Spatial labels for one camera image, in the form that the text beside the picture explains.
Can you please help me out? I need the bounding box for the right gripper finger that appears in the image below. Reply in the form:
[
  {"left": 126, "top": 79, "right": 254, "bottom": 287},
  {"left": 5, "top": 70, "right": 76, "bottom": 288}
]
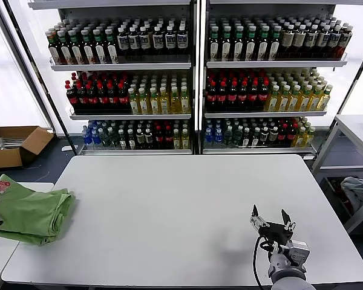
[
  {"left": 280, "top": 208, "right": 296, "bottom": 233},
  {"left": 249, "top": 204, "right": 267, "bottom": 232}
]

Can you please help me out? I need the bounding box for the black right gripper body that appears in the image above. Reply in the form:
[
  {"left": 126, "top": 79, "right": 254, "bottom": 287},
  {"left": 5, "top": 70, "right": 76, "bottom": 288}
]
[{"left": 258, "top": 221, "right": 293, "bottom": 244}]

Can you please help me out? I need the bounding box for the light green polo shirt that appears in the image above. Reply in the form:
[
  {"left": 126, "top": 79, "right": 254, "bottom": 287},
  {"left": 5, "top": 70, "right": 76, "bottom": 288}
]
[{"left": 0, "top": 173, "right": 77, "bottom": 246}]

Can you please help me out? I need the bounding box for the low white side table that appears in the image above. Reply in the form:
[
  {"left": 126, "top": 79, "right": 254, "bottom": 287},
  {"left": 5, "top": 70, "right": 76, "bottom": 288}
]
[{"left": 0, "top": 181, "right": 55, "bottom": 290}]

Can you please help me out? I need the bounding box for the black storage crate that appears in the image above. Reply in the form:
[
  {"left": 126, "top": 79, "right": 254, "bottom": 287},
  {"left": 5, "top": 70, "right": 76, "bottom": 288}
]
[{"left": 320, "top": 176, "right": 363, "bottom": 226}]

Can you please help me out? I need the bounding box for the grey metal rods bundle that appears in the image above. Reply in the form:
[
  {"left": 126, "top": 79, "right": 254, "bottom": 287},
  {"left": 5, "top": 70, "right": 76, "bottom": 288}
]
[{"left": 0, "top": 137, "right": 27, "bottom": 150}]

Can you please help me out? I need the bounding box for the grey crumpled cloth pile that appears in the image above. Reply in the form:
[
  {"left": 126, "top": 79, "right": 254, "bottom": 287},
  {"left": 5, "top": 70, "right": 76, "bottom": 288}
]
[{"left": 341, "top": 176, "right": 363, "bottom": 218}]

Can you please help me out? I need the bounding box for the brown cardboard box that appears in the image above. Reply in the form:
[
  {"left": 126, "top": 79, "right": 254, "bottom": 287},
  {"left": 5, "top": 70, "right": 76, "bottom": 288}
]
[{"left": 0, "top": 126, "right": 55, "bottom": 169}]

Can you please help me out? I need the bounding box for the cola bottle red cap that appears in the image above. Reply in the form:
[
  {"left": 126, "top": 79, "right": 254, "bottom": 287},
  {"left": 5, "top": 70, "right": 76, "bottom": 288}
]
[
  {"left": 155, "top": 126, "right": 165, "bottom": 149},
  {"left": 97, "top": 81, "right": 109, "bottom": 112},
  {"left": 164, "top": 125, "right": 174, "bottom": 149},
  {"left": 108, "top": 81, "right": 119, "bottom": 112},
  {"left": 118, "top": 81, "right": 129, "bottom": 112},
  {"left": 287, "top": 123, "right": 298, "bottom": 147},
  {"left": 206, "top": 80, "right": 218, "bottom": 111},
  {"left": 87, "top": 81, "right": 99, "bottom": 112},
  {"left": 258, "top": 80, "right": 269, "bottom": 111},
  {"left": 227, "top": 80, "right": 238, "bottom": 111},
  {"left": 66, "top": 80, "right": 79, "bottom": 112},
  {"left": 216, "top": 80, "right": 228, "bottom": 111},
  {"left": 278, "top": 123, "right": 289, "bottom": 147},
  {"left": 237, "top": 80, "right": 249, "bottom": 111},
  {"left": 77, "top": 81, "right": 88, "bottom": 112},
  {"left": 247, "top": 80, "right": 259, "bottom": 111}
]

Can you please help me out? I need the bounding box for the grey drinks shelf rack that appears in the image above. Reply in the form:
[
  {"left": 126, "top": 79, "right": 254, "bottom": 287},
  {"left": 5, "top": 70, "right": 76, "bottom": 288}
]
[
  {"left": 199, "top": 0, "right": 363, "bottom": 155},
  {"left": 28, "top": 0, "right": 197, "bottom": 156}
]

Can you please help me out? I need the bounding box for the dark tea bottle green cap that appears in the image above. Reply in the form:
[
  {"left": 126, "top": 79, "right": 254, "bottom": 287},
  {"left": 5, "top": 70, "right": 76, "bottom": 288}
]
[
  {"left": 105, "top": 27, "right": 119, "bottom": 64},
  {"left": 233, "top": 25, "right": 246, "bottom": 61},
  {"left": 47, "top": 30, "right": 61, "bottom": 66},
  {"left": 258, "top": 25, "right": 270, "bottom": 61},
  {"left": 70, "top": 29, "right": 84, "bottom": 65},
  {"left": 59, "top": 30, "right": 72, "bottom": 65},
  {"left": 245, "top": 25, "right": 258, "bottom": 61},
  {"left": 93, "top": 28, "right": 107, "bottom": 65},
  {"left": 220, "top": 25, "right": 233, "bottom": 61},
  {"left": 269, "top": 25, "right": 282, "bottom": 60},
  {"left": 208, "top": 25, "right": 221, "bottom": 61},
  {"left": 82, "top": 28, "right": 95, "bottom": 65}
]

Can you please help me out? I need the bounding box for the dark bottle beige label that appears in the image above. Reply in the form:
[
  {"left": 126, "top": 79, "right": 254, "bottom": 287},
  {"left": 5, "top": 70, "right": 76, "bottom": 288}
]
[
  {"left": 293, "top": 24, "right": 307, "bottom": 60},
  {"left": 281, "top": 24, "right": 295, "bottom": 60}
]

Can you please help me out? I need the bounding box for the dark bottle blue white label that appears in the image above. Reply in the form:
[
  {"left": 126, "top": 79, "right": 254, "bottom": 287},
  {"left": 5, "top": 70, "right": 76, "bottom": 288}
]
[
  {"left": 329, "top": 24, "right": 342, "bottom": 58},
  {"left": 128, "top": 26, "right": 141, "bottom": 58},
  {"left": 152, "top": 25, "right": 165, "bottom": 58},
  {"left": 139, "top": 25, "right": 152, "bottom": 58},
  {"left": 306, "top": 24, "right": 319, "bottom": 60},
  {"left": 317, "top": 24, "right": 330, "bottom": 59},
  {"left": 340, "top": 22, "right": 354, "bottom": 57},
  {"left": 117, "top": 26, "right": 130, "bottom": 58},
  {"left": 177, "top": 25, "right": 189, "bottom": 58},
  {"left": 165, "top": 25, "right": 178, "bottom": 58}
]

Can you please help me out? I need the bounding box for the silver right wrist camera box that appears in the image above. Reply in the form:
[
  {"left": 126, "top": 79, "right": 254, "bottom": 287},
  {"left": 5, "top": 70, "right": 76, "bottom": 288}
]
[{"left": 286, "top": 238, "right": 311, "bottom": 266}]

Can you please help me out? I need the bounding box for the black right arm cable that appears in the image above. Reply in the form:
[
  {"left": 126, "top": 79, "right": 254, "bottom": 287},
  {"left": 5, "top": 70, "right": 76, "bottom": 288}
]
[{"left": 253, "top": 235, "right": 279, "bottom": 288}]

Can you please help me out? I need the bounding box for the white metal frame side table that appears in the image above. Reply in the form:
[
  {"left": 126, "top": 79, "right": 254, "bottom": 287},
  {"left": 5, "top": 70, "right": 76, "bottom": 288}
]
[{"left": 310, "top": 114, "right": 363, "bottom": 233}]

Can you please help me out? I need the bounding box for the dark window frame post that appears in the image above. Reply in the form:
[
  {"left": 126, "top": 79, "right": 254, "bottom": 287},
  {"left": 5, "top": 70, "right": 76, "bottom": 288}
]
[
  {"left": 1, "top": 0, "right": 79, "bottom": 153},
  {"left": 314, "top": 37, "right": 363, "bottom": 155}
]

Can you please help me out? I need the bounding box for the grey window frame post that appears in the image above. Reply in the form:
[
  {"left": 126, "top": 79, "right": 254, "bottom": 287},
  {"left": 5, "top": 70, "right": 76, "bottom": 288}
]
[{"left": 0, "top": 0, "right": 55, "bottom": 132}]

